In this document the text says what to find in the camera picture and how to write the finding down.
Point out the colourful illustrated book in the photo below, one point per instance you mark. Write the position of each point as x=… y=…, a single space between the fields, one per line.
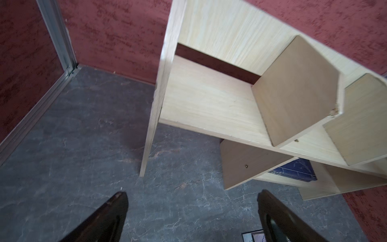
x=254 y=236

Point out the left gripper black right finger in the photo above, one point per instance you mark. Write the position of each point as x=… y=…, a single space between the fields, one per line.
x=280 y=224

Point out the dark blue book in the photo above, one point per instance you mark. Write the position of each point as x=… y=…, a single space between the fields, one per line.
x=299 y=169

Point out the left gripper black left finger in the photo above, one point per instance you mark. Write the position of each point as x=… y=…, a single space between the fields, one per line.
x=105 y=224

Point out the light wooden bookshelf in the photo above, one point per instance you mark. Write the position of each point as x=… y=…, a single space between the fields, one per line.
x=272 y=94

